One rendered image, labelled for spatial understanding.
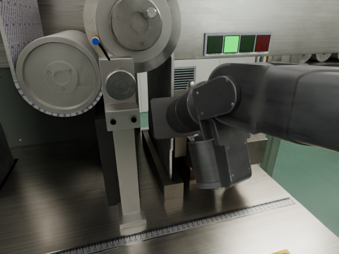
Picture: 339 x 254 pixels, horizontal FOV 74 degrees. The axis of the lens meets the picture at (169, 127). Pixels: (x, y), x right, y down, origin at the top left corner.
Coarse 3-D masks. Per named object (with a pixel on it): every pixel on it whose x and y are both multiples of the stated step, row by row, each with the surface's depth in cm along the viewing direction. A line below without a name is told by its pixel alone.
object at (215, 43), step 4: (216, 36) 72; (220, 36) 72; (208, 40) 72; (212, 40) 72; (216, 40) 72; (220, 40) 73; (208, 44) 72; (212, 44) 72; (216, 44) 73; (220, 44) 73; (208, 48) 73; (212, 48) 73; (216, 48) 73; (220, 48) 74; (208, 52) 73; (212, 52) 74; (216, 52) 74
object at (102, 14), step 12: (108, 0) 32; (156, 0) 33; (96, 12) 32; (108, 12) 32; (168, 12) 35; (96, 24) 33; (108, 24) 33; (168, 24) 35; (108, 36) 34; (168, 36) 36; (108, 48) 34; (120, 48) 35; (156, 48) 36; (144, 60) 37
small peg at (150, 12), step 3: (144, 9) 32; (147, 9) 30; (150, 9) 30; (153, 9) 30; (144, 12) 31; (147, 12) 30; (150, 12) 30; (153, 12) 30; (144, 15) 31; (147, 15) 30; (150, 15) 30; (153, 15) 30; (147, 18) 31; (150, 18) 30
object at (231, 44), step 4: (228, 36) 73; (232, 36) 73; (236, 36) 74; (228, 40) 73; (232, 40) 74; (236, 40) 74; (224, 44) 74; (228, 44) 74; (232, 44) 74; (236, 44) 75; (224, 48) 74; (228, 48) 75; (232, 48) 75; (236, 48) 75
